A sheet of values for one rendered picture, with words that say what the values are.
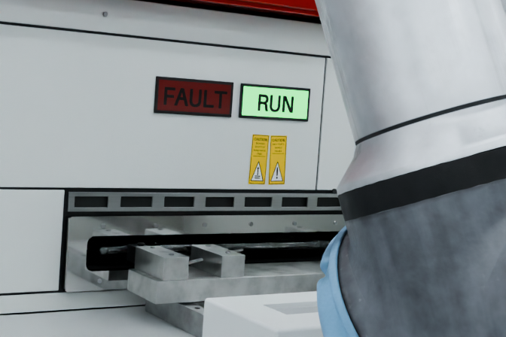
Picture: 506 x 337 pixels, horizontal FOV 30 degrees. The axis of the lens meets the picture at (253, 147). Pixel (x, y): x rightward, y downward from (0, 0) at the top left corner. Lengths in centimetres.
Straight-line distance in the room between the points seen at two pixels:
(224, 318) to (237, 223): 65
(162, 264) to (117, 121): 20
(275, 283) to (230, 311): 57
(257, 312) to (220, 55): 68
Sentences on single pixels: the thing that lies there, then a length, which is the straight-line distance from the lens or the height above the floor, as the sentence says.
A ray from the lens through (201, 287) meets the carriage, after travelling 117.
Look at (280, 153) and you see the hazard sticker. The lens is 134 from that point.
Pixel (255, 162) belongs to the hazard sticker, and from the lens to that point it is 132.
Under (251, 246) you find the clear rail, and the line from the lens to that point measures 133.
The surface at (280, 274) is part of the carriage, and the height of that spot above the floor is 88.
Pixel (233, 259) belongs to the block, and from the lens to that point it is 118.
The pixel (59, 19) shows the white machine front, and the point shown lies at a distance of 119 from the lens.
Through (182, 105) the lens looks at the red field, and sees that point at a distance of 126.
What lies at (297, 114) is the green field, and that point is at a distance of 135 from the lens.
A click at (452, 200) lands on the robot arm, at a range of 41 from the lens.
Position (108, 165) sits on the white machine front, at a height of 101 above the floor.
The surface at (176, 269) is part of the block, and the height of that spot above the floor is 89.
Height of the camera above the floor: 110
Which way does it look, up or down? 3 degrees down
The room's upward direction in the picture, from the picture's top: 4 degrees clockwise
